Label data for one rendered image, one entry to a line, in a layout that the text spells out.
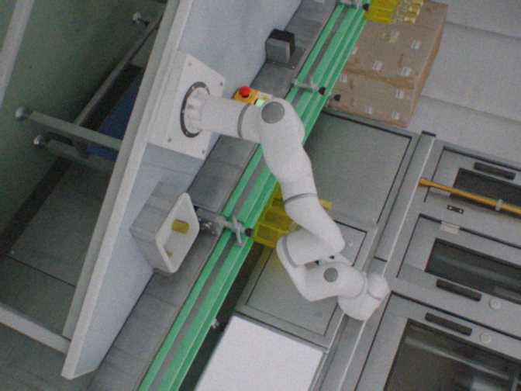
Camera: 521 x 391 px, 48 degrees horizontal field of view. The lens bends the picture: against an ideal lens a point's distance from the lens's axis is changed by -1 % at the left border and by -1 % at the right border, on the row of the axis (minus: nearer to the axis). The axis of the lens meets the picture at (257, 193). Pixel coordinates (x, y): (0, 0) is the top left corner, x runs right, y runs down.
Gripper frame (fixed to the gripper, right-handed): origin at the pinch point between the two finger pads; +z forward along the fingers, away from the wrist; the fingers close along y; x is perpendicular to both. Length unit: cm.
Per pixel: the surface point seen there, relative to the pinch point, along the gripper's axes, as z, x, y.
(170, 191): 31, 23, 33
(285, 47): 46, -48, 25
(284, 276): 4.5, 7.9, -12.7
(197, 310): 12.8, 38.2, 3.2
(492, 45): 90, -456, -301
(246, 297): 9.5, 21.7, -12.3
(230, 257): 16.2, 18.9, 4.0
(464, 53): 110, -428, -302
